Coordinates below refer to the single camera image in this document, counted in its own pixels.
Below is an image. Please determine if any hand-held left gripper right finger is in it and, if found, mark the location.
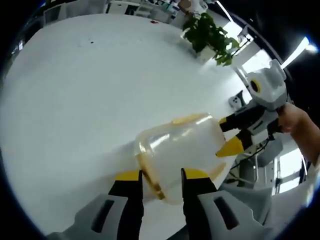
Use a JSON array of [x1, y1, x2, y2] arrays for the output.
[[180, 167, 266, 240]]

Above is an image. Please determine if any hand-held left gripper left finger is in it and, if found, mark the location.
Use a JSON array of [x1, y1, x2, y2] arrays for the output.
[[46, 169, 145, 240]]

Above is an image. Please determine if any clear plastic buckle container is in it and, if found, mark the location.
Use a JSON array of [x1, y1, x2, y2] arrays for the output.
[[133, 113, 230, 205]]

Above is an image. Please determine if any person's right hand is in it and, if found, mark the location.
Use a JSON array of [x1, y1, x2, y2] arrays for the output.
[[276, 102, 313, 137]]

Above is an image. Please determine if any white phone on black stand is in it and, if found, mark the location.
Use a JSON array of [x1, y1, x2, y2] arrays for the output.
[[229, 90, 246, 110]]

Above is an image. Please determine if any curved ceiling light strip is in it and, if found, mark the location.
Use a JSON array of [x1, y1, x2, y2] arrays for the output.
[[281, 36, 311, 74]]

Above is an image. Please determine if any black tripod stand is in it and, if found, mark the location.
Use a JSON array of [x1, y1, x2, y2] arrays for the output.
[[236, 24, 254, 57]]

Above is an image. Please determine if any green potted plant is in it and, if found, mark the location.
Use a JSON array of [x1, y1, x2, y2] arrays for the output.
[[181, 11, 241, 67]]

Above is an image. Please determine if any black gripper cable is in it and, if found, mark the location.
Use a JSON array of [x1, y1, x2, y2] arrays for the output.
[[231, 136, 275, 182]]

